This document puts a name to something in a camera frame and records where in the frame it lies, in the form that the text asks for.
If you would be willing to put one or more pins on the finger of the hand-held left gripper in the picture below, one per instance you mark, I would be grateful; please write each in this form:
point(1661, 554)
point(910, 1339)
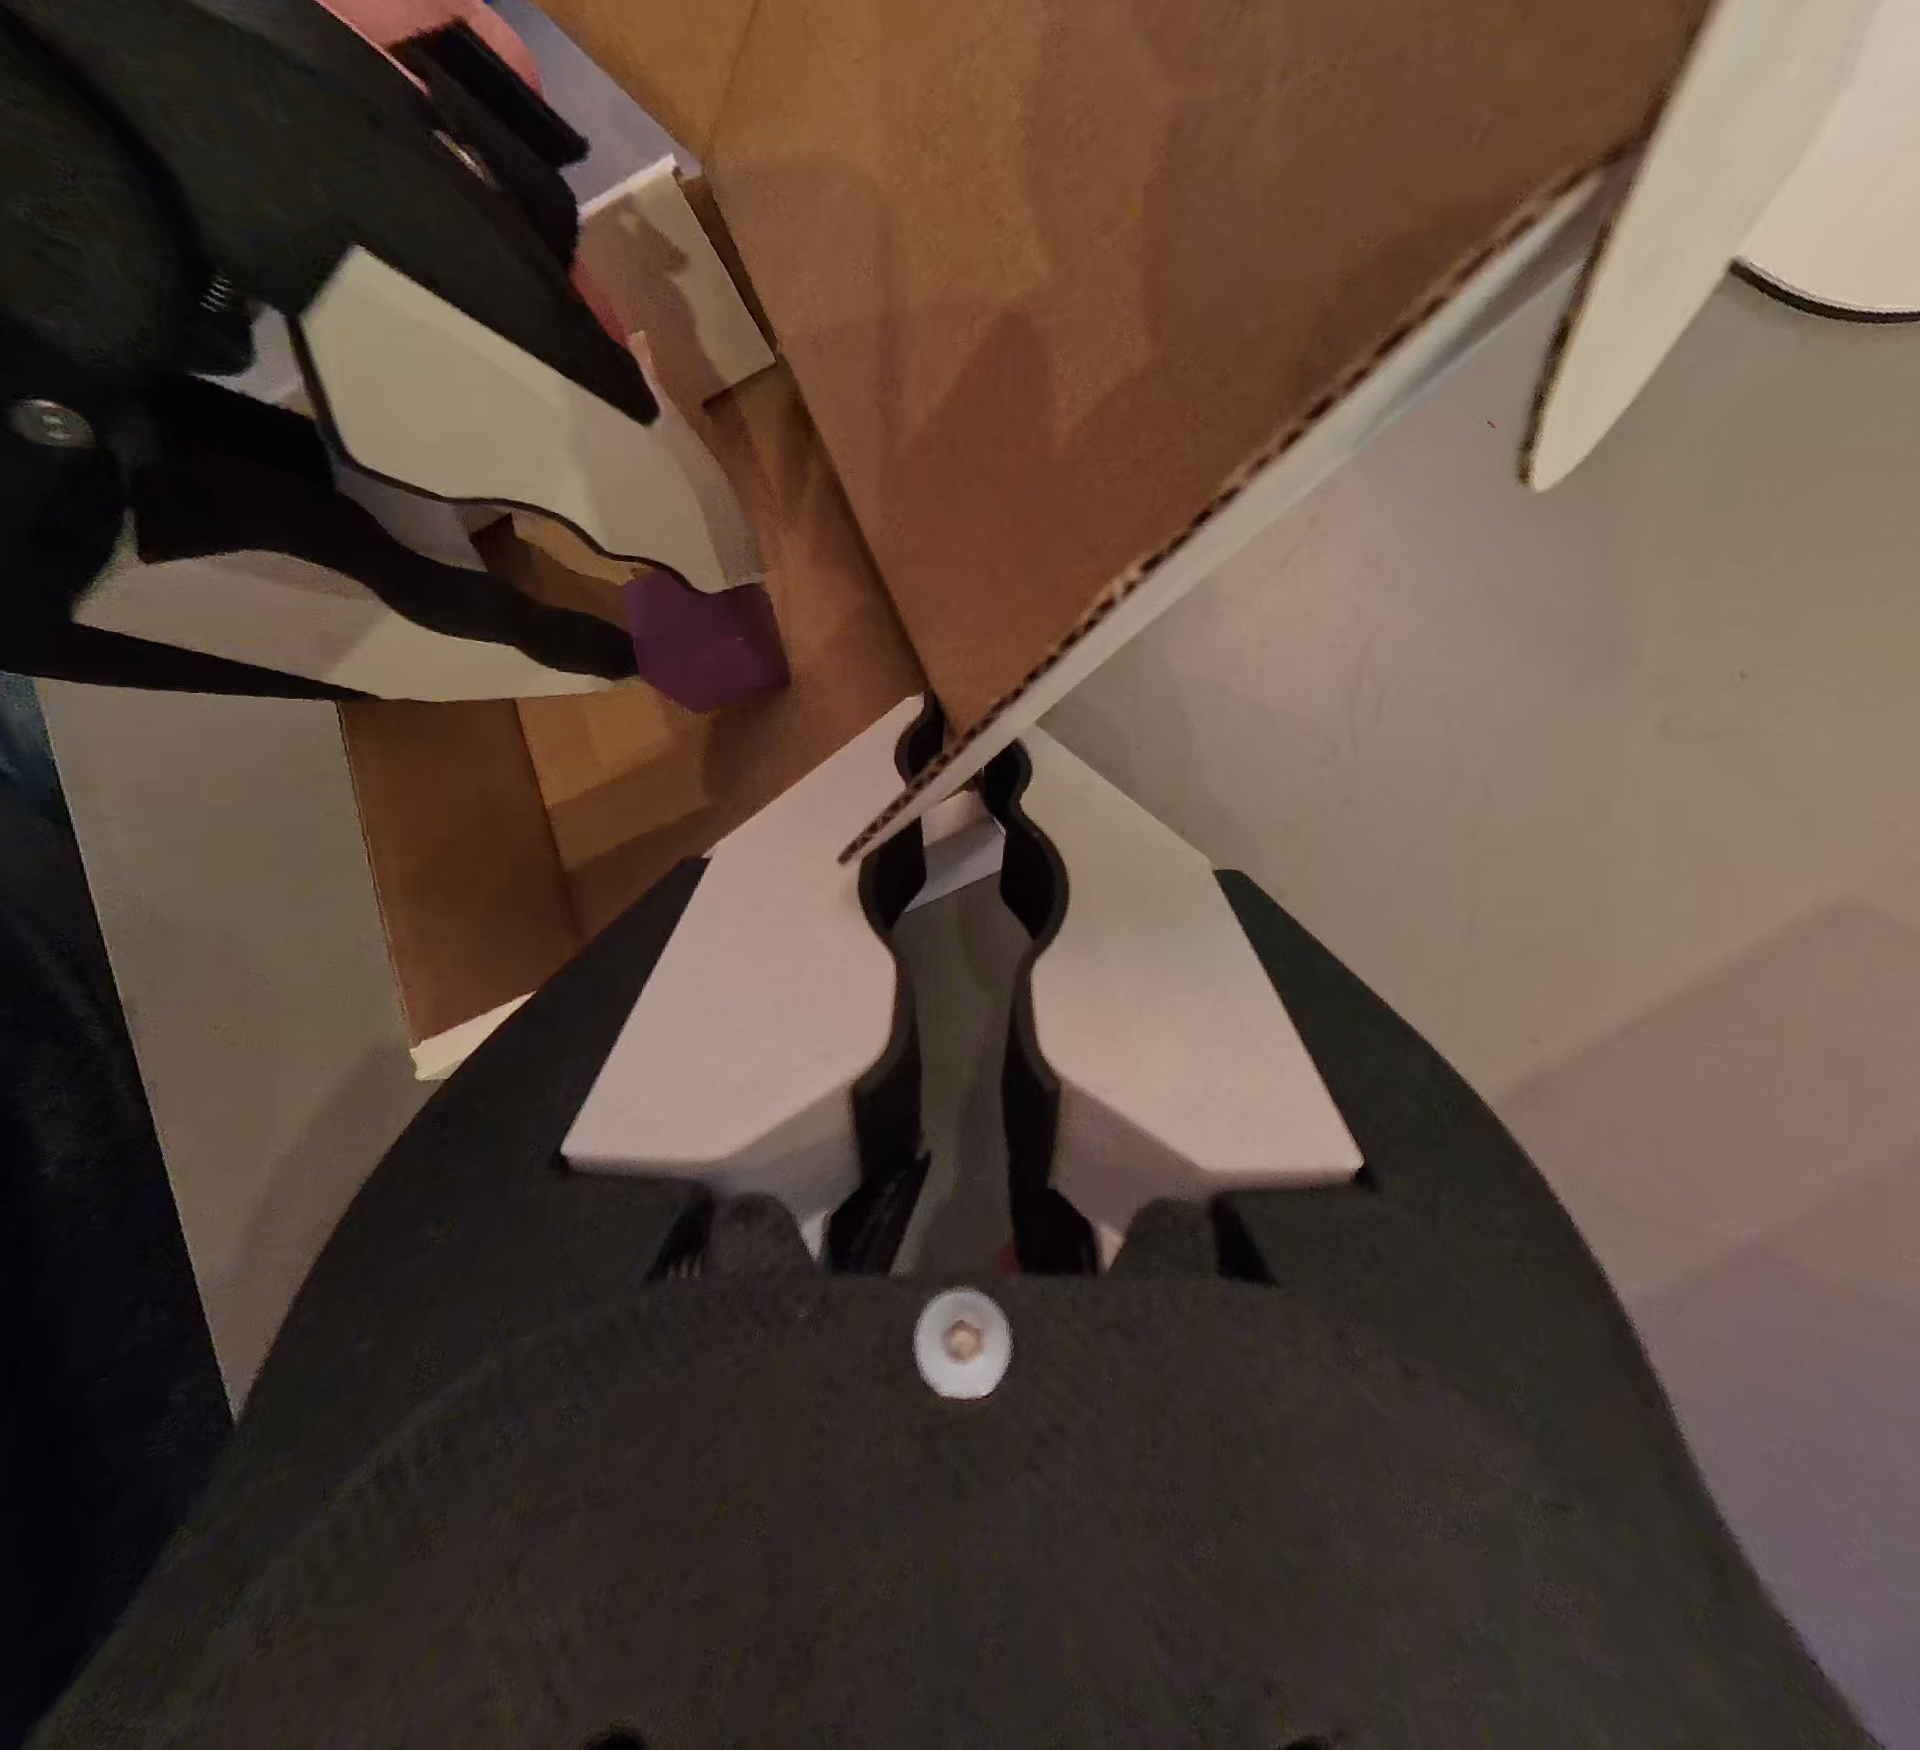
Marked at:
point(297, 635)
point(509, 414)

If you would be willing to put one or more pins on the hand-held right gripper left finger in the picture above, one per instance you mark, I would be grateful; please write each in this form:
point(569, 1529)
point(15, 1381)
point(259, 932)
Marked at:
point(717, 1032)

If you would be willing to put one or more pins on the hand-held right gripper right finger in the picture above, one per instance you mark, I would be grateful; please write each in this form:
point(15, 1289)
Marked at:
point(1182, 1032)

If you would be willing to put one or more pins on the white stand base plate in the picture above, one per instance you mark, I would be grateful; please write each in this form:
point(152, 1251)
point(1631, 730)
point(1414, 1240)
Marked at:
point(1840, 186)

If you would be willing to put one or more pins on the purple cube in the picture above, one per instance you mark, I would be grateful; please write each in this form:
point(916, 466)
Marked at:
point(705, 647)

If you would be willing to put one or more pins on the white and brown cardboard box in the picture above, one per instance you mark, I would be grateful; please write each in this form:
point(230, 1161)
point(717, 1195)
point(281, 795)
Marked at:
point(1054, 202)

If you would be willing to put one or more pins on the person's dark clothing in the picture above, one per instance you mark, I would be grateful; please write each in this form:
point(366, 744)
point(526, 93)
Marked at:
point(92, 1179)

